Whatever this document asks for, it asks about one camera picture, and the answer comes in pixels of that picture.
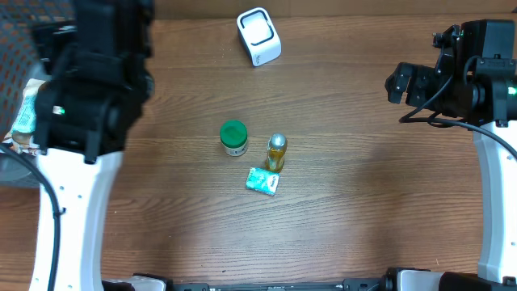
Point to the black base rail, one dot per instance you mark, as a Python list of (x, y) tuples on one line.
[(356, 284)]

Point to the grey plastic mesh basket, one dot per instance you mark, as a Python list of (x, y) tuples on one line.
[(16, 81)]

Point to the mint green snack bar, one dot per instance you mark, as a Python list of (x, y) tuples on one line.
[(25, 121)]

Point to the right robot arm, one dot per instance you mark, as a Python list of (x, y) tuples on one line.
[(472, 86)]

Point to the brown snack pouch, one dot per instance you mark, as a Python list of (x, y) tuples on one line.
[(22, 143)]

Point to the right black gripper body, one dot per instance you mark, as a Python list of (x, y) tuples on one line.
[(409, 86)]

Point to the green lid white jar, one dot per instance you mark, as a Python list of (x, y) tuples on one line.
[(234, 137)]

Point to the green tissue pack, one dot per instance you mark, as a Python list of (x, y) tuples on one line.
[(263, 181)]

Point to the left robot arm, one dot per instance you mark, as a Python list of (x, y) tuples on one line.
[(97, 88)]

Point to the yellow oil bottle silver cap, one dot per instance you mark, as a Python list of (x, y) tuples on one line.
[(276, 150)]

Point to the white barcode scanner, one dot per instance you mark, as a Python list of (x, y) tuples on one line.
[(258, 36)]

